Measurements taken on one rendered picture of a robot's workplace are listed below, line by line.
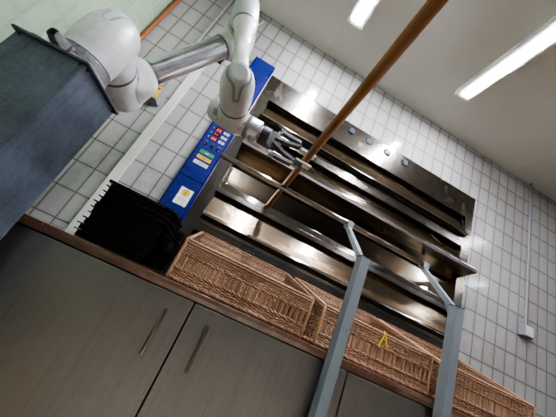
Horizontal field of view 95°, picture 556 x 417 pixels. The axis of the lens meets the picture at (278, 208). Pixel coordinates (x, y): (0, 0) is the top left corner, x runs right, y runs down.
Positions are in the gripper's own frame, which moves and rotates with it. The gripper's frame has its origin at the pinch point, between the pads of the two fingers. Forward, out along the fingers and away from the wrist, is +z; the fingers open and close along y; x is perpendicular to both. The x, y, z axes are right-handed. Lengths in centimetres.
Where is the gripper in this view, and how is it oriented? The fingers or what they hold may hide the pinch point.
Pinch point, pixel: (304, 159)
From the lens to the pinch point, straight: 103.8
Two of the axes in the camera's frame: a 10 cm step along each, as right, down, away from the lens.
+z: 8.8, 4.6, 1.2
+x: 2.7, -2.7, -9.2
